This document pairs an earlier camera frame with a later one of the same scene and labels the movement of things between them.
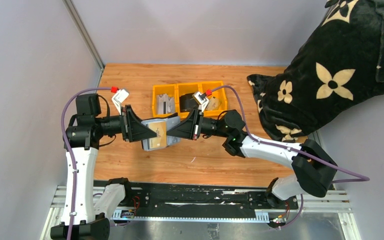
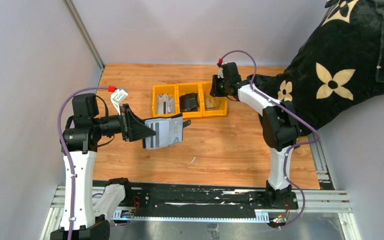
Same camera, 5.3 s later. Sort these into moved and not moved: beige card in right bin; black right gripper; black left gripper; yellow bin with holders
Moved: black right gripper
Not moved: beige card in right bin; black left gripper; yellow bin with holders
